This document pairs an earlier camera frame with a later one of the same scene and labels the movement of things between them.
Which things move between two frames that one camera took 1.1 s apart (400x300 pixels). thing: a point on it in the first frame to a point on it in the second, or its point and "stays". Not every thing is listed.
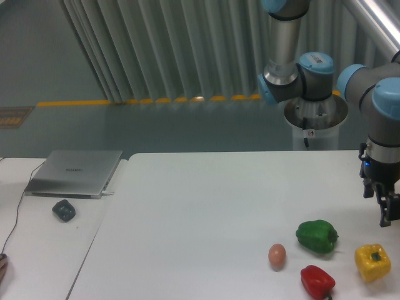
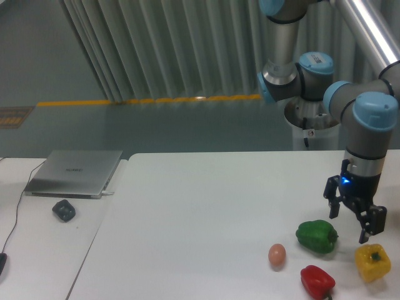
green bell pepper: [317, 235] stays
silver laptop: [74, 174] stays
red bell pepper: [316, 282] stays
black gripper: [385, 172] to [359, 189]
